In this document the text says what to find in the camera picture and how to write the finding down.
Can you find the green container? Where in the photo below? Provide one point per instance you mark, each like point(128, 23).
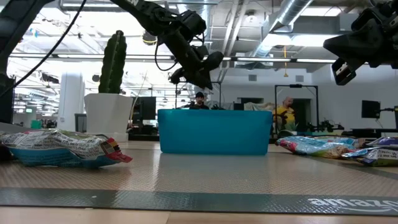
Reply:
point(36, 124)

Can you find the white plant pot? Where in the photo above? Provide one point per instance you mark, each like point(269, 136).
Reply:
point(107, 118)

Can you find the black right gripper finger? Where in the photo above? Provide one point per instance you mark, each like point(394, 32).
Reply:
point(342, 73)
point(354, 43)

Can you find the yellow hanging pendant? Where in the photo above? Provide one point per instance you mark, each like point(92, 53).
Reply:
point(285, 73)

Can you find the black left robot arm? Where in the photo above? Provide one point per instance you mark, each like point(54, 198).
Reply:
point(12, 25)

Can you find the black partition panel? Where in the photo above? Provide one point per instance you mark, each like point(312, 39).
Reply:
point(6, 99)

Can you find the black background robot arms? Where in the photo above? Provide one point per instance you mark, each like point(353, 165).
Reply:
point(326, 126)

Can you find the black background table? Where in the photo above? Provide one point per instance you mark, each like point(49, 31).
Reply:
point(373, 130)

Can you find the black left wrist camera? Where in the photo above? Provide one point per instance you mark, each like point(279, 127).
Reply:
point(194, 21)

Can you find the black monitor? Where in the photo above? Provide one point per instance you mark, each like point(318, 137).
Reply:
point(370, 109)
point(146, 107)

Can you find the person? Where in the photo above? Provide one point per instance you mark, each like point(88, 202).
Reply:
point(199, 101)
point(284, 115)

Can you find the blue plastic bin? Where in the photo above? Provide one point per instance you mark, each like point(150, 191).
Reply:
point(214, 133)

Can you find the round black ceiling fixture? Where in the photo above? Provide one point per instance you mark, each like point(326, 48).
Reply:
point(149, 40)

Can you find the clear mat with dark border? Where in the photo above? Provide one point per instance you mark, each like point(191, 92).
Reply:
point(199, 177)

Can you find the blue granola bar wrapper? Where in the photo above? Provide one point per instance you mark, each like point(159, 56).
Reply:
point(348, 140)
point(376, 157)
point(311, 147)

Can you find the silver ventilation duct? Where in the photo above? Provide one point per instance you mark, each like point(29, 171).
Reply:
point(208, 12)
point(289, 12)

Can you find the green cactus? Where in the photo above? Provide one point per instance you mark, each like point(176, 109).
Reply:
point(113, 62)

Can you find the red green granola bar wrapper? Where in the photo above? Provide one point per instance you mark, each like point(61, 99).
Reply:
point(62, 141)

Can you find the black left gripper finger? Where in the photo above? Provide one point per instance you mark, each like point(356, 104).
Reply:
point(192, 77)
point(206, 79)

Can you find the black metal frame stand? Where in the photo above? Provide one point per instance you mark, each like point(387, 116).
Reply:
point(295, 86)
point(220, 96)

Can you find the long ceiling light strip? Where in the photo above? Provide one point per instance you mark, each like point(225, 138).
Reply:
point(93, 56)

